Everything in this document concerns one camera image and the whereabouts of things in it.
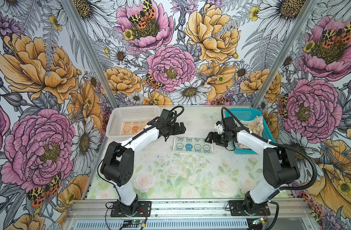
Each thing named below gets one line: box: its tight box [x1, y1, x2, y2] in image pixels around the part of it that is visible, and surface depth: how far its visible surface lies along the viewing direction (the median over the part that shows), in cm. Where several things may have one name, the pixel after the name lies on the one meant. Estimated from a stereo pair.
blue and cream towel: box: [173, 136, 214, 156], surface depth 99 cm
